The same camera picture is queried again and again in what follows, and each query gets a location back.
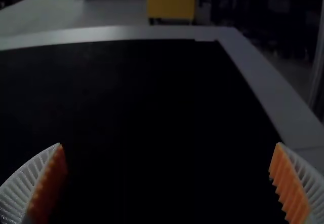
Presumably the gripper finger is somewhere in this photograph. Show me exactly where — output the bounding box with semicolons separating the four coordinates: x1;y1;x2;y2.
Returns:
268;142;324;224
0;142;69;224

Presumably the black mat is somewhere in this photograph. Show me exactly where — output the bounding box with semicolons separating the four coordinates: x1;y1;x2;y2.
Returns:
0;39;288;224

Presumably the yellow cabinet on wheels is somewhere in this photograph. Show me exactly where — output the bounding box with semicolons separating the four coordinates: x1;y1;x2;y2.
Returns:
146;0;197;26

